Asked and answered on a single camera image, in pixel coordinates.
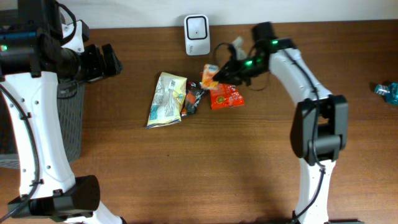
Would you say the blue mouthwash bottle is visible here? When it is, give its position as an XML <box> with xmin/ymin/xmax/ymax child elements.
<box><xmin>374</xmin><ymin>82</ymin><xmax>398</xmax><ymax>105</ymax></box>

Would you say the orange tissue pack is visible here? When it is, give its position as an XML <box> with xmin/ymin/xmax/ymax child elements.
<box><xmin>201</xmin><ymin>64</ymin><xmax>219</xmax><ymax>90</ymax></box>

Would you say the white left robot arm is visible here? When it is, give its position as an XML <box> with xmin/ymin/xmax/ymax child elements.
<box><xmin>1</xmin><ymin>1</ymin><xmax>124</xmax><ymax>223</ymax></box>

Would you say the orange snack bag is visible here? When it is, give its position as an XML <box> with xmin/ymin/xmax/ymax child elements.
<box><xmin>210</xmin><ymin>84</ymin><xmax>244</xmax><ymax>110</ymax></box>

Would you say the white barcode scanner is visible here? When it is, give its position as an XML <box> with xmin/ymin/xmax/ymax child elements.
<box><xmin>183</xmin><ymin>14</ymin><xmax>211</xmax><ymax>56</ymax></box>

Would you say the dark grey plastic basket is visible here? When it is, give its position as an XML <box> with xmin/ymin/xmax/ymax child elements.
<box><xmin>0</xmin><ymin>9</ymin><xmax>86</xmax><ymax>169</ymax></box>

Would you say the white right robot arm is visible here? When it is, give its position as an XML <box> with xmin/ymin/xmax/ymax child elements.
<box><xmin>213</xmin><ymin>22</ymin><xmax>348</xmax><ymax>223</ymax></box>

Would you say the black silver snack packet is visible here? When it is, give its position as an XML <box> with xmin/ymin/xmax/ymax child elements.
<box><xmin>180</xmin><ymin>81</ymin><xmax>208</xmax><ymax>116</ymax></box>

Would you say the yellow white wipes pack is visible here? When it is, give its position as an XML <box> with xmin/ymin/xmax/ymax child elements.
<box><xmin>146</xmin><ymin>72</ymin><xmax>187</xmax><ymax>129</ymax></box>

